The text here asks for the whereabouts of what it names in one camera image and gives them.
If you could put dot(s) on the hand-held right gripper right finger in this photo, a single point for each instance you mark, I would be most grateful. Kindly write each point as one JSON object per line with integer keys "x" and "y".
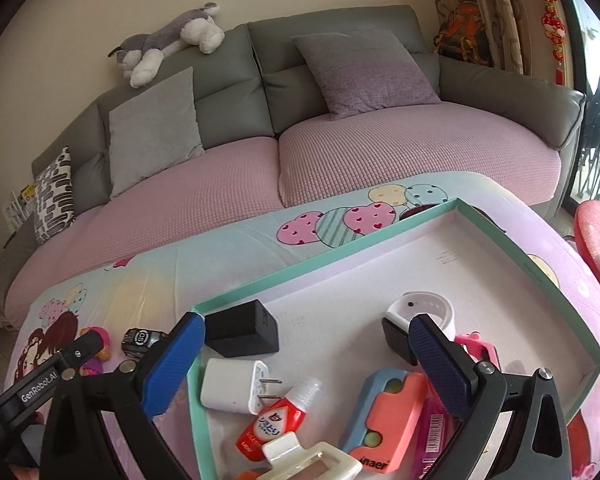
{"x": 442, "y": 365}

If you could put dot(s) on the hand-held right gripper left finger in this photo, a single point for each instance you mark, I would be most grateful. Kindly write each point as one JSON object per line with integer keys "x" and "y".
{"x": 172, "y": 365}

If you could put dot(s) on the grey pillow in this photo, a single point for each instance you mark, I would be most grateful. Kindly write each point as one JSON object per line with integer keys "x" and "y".
{"x": 152, "y": 130}

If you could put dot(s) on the black white patterned pillow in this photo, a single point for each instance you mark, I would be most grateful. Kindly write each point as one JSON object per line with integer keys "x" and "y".
{"x": 55, "y": 195}

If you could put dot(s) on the white magazine rack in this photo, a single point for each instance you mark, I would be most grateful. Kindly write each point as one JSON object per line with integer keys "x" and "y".
{"x": 20, "y": 210}

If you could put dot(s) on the black charger plug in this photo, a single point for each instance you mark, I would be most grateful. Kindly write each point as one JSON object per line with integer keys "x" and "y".
{"x": 240, "y": 330}

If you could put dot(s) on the pink puppy toy figure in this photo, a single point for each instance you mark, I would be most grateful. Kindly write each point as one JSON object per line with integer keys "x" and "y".
{"x": 105, "y": 347}

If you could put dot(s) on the white charger plug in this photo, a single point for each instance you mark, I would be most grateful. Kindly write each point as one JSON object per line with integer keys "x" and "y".
{"x": 227, "y": 385}

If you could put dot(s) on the patterned curtain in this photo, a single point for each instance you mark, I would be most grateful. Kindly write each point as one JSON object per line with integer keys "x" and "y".
{"x": 480, "y": 5}

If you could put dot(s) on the pink highlighter pen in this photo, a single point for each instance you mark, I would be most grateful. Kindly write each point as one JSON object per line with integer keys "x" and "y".
{"x": 432, "y": 435}

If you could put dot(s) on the pink smart watch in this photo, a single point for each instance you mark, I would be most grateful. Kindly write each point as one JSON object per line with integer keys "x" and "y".
{"x": 480, "y": 347}

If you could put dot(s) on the red plastic stool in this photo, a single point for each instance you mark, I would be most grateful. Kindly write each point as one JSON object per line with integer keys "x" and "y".
{"x": 595, "y": 245}

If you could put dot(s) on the large blue orange plastic toy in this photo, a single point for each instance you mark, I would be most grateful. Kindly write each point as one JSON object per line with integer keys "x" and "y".
{"x": 395, "y": 410}

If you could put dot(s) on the white smart watch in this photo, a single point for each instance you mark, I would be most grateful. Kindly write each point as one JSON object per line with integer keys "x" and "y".
{"x": 430, "y": 302}

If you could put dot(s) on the grey white plush dog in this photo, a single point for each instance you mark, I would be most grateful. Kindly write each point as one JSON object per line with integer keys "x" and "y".
{"x": 180, "y": 35}

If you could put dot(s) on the grey sofa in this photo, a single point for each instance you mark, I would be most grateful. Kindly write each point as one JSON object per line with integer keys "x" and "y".
{"x": 275, "y": 45}

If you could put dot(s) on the red white small bottle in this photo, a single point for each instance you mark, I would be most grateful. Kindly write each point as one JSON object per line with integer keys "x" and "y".
{"x": 275, "y": 425}

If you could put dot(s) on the cream hair claw clip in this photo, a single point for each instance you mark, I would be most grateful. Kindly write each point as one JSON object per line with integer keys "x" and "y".
{"x": 290, "y": 452}

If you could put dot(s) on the orange black bag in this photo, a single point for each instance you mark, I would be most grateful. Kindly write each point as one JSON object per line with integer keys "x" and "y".
{"x": 462, "y": 30}

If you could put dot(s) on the pink sofa cover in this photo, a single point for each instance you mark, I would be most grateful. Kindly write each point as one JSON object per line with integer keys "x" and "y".
{"x": 405, "y": 155}

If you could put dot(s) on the teal white box lid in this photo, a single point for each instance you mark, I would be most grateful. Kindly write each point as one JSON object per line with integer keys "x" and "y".
{"x": 330, "y": 300}

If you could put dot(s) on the printed blanket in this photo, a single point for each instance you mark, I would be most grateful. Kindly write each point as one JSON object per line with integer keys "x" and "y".
{"x": 180, "y": 270}

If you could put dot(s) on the small orange blue plastic toy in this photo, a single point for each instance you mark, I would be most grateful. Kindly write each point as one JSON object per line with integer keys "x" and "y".
{"x": 252, "y": 475}

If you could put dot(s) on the red hanging decoration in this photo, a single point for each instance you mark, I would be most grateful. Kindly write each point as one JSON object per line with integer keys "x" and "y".
{"x": 552, "y": 25}

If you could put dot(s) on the purple pillow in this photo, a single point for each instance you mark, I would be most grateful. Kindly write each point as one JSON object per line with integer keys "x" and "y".
{"x": 365, "y": 70}

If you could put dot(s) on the black toy car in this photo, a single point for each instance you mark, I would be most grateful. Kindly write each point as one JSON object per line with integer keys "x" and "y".
{"x": 140, "y": 340}

